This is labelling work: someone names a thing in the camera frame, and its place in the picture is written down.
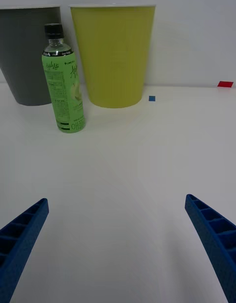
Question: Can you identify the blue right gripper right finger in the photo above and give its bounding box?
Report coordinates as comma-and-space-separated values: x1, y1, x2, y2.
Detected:
184, 194, 236, 303

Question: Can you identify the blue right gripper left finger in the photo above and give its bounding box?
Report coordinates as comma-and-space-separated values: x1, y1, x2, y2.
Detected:
0, 198, 50, 303

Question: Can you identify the green label plastic bottle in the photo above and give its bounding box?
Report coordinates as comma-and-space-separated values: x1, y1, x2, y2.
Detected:
41, 23, 87, 134

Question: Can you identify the grey plastic waste bin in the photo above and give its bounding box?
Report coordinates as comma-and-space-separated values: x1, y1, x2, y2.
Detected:
0, 5, 62, 106

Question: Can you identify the yellow-green plastic waste bin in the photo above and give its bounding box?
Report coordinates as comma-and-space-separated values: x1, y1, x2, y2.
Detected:
69, 4, 156, 109

